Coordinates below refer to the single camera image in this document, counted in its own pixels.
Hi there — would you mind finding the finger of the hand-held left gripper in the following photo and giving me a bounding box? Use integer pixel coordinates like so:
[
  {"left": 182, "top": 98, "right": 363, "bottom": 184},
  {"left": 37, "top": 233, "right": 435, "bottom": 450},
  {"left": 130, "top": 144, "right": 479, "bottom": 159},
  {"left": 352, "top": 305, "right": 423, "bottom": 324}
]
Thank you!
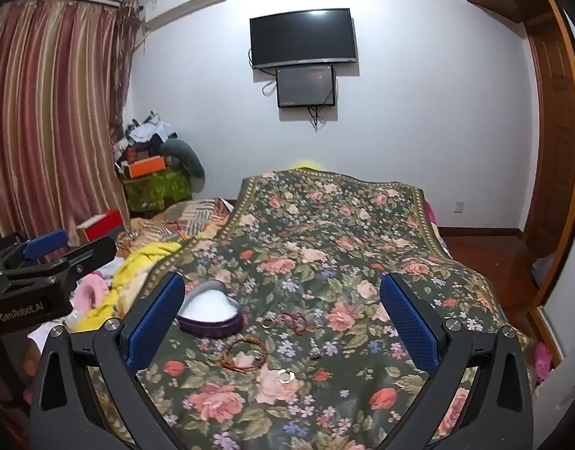
[
  {"left": 0, "top": 235, "right": 118, "bottom": 291},
  {"left": 0, "top": 228, "right": 69, "bottom": 269}
]

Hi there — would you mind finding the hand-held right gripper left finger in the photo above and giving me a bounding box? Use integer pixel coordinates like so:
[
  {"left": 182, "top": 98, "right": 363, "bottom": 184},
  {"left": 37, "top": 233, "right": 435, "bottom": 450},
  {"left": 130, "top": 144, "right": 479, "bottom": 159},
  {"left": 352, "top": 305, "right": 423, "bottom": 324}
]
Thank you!
[{"left": 29, "top": 271, "right": 189, "bottom": 450}]

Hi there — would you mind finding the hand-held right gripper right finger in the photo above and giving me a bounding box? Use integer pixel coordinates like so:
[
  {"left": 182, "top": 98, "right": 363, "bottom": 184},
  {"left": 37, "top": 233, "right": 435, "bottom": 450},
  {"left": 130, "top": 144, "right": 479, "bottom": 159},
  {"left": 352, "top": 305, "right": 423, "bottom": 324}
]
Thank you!
[{"left": 378, "top": 273, "right": 535, "bottom": 450}]

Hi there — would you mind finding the purple heart-shaped jewelry box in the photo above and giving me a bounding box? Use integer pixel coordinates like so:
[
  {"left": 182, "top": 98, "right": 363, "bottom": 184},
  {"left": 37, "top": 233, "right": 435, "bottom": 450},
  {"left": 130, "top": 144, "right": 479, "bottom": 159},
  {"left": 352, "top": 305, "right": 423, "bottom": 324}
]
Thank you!
[{"left": 176, "top": 280, "right": 245, "bottom": 338}]

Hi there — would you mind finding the brown braided bracelet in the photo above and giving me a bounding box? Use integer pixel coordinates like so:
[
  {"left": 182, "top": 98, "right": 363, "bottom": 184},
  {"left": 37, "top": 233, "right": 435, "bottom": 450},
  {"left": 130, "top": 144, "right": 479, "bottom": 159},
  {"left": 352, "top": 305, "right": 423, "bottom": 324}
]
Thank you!
[{"left": 221, "top": 336, "right": 270, "bottom": 372}]

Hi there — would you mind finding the red beaded bracelet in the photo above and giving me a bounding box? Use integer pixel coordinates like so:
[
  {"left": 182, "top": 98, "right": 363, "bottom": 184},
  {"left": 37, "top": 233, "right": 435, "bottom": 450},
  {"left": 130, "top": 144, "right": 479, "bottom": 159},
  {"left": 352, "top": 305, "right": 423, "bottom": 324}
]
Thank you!
[{"left": 279, "top": 311, "right": 317, "bottom": 337}]

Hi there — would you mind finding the red box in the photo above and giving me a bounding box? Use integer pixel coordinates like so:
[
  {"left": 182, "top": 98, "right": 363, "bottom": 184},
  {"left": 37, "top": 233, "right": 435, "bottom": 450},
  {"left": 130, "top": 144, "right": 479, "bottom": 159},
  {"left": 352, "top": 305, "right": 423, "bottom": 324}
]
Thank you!
[{"left": 76, "top": 209, "right": 125, "bottom": 245}]

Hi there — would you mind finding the white cloth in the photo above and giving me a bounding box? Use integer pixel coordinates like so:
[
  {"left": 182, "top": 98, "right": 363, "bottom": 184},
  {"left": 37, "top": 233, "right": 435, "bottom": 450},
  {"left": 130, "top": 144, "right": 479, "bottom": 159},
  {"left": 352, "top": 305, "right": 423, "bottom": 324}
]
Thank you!
[{"left": 29, "top": 307, "right": 89, "bottom": 339}]

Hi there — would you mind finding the yellow blanket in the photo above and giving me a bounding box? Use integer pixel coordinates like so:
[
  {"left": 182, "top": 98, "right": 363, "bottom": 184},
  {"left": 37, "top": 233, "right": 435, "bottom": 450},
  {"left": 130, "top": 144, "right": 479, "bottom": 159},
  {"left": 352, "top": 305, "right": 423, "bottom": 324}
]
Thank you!
[{"left": 87, "top": 240, "right": 183, "bottom": 320}]

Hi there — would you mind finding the pink plush toy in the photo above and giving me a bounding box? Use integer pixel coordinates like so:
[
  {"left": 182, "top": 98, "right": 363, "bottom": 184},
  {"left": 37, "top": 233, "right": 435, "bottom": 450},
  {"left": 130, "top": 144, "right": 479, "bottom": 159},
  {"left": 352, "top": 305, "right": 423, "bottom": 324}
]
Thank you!
[{"left": 78, "top": 274, "right": 111, "bottom": 311}]

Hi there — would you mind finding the green floral storage box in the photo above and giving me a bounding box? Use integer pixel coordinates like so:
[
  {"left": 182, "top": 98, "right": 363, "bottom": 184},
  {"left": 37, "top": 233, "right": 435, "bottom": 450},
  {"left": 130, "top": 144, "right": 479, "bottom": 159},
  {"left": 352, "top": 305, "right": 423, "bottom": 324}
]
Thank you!
[{"left": 122, "top": 169, "right": 193, "bottom": 213}]

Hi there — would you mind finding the orange box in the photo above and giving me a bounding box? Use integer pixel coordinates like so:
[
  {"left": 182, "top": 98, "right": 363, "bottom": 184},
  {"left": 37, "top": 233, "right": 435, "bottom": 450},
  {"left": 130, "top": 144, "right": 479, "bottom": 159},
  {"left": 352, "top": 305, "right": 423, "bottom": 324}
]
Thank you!
[{"left": 127, "top": 155, "right": 167, "bottom": 179}]

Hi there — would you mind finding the striped quilt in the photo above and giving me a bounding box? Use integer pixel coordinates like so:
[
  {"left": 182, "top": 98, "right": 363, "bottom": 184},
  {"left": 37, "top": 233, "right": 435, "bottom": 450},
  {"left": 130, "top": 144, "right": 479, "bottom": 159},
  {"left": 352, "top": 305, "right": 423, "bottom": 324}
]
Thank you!
[{"left": 116, "top": 198, "right": 244, "bottom": 256}]

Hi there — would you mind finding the pile of clothes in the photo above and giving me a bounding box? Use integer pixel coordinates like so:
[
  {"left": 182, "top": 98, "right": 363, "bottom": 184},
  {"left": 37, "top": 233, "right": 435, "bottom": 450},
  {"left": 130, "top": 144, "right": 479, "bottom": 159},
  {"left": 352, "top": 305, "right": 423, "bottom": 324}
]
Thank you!
[{"left": 111, "top": 111, "right": 176, "bottom": 170}]

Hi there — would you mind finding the floral blanket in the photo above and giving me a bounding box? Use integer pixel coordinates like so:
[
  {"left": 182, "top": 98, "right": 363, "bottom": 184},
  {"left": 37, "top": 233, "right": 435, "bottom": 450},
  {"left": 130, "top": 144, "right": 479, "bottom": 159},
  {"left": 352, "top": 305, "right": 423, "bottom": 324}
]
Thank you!
[{"left": 88, "top": 169, "right": 534, "bottom": 450}]

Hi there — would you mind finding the striped red curtain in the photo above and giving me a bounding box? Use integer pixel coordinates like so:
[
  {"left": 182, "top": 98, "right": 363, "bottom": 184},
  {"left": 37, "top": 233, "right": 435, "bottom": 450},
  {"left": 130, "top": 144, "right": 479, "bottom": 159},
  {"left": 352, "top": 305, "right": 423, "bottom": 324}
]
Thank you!
[{"left": 0, "top": 0, "right": 144, "bottom": 249}]

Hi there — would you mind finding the grey pillow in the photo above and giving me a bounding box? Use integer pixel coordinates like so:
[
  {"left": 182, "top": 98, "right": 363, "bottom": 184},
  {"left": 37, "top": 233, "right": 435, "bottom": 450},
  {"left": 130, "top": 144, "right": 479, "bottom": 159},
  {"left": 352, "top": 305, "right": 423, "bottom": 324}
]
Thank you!
[{"left": 158, "top": 138, "right": 206, "bottom": 180}]

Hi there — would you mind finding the pink slipper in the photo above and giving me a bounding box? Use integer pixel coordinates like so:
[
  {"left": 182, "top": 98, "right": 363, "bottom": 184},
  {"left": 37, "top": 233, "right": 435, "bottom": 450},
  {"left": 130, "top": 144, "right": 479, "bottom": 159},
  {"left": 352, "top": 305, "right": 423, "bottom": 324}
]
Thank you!
[{"left": 532, "top": 340, "right": 553, "bottom": 386}]

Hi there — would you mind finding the wooden door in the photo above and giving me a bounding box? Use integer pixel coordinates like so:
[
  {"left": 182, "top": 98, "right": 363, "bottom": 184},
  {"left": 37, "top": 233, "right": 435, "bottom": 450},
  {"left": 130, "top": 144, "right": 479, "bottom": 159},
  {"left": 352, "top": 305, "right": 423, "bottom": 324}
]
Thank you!
[{"left": 521, "top": 0, "right": 575, "bottom": 305}]

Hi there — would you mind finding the black monitor cable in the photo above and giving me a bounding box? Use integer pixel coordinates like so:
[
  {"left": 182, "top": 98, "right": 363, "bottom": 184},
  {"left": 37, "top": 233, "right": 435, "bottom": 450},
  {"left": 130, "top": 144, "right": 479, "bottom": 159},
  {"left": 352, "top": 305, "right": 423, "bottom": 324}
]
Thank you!
[{"left": 307, "top": 105, "right": 327, "bottom": 133}]

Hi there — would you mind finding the small black wall monitor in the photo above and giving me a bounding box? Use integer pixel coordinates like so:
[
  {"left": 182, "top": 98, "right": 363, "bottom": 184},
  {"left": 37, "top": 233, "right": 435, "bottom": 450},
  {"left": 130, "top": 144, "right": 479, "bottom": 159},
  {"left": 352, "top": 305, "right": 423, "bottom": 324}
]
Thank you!
[{"left": 275, "top": 65, "right": 336, "bottom": 109}]

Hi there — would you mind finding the black wall television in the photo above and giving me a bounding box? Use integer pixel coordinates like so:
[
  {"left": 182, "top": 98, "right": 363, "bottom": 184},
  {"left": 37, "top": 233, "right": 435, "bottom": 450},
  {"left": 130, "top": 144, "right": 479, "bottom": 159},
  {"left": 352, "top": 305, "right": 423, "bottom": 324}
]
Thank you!
[{"left": 248, "top": 7, "right": 358, "bottom": 71}]

